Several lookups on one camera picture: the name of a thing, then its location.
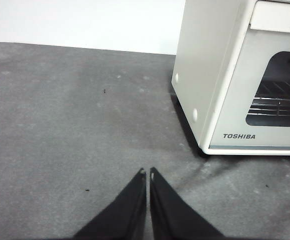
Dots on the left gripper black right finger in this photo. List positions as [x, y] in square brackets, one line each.
[169, 217]

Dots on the cream white toaster oven housing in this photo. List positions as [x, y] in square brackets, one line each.
[202, 62]

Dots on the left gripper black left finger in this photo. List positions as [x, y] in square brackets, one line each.
[124, 215]

